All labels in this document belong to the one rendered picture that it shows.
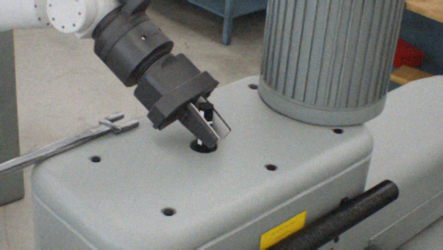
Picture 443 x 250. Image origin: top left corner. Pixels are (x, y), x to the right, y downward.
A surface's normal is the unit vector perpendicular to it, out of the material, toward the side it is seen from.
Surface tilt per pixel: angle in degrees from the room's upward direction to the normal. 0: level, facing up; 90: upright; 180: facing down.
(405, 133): 0
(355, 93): 90
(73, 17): 80
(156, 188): 0
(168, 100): 52
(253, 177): 0
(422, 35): 90
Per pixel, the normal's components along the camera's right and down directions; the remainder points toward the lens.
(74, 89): 0.08, -0.87
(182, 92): 0.50, -0.59
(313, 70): -0.35, 0.44
